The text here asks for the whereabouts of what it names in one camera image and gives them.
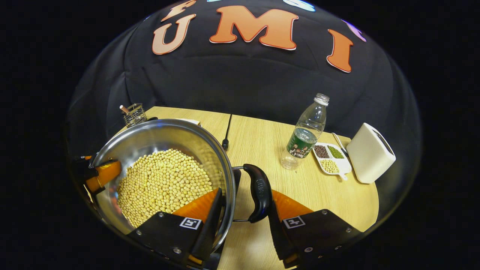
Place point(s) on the white toaster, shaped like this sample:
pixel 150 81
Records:
pixel 369 153

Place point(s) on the clear plastic water bottle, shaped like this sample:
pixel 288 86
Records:
pixel 305 138

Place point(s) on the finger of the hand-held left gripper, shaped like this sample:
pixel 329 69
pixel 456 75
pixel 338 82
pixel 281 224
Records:
pixel 107 172

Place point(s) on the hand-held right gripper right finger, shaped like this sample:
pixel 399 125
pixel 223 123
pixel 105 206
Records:
pixel 275 232

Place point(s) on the pile of yellow soybeans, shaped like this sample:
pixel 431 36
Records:
pixel 161 183

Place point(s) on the white spoon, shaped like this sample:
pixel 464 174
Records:
pixel 339 143

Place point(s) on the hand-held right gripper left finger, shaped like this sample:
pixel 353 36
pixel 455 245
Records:
pixel 210 228

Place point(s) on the white divided bean dish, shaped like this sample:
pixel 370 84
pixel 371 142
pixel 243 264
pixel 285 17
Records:
pixel 332 159

